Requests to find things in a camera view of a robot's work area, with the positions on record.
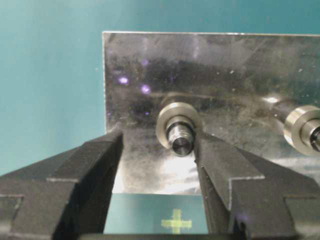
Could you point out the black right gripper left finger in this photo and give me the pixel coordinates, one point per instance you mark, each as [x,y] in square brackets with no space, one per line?
[62,197]

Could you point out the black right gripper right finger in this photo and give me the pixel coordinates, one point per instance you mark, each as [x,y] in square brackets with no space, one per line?
[248,197]

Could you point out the silver metal washer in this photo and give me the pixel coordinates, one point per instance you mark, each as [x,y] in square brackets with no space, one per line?
[175,109]

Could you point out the steel shaft with spring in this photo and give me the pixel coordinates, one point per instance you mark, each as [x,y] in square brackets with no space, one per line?
[180,134]

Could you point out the yellow-green tape cross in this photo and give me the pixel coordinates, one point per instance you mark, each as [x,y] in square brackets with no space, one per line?
[176,223]

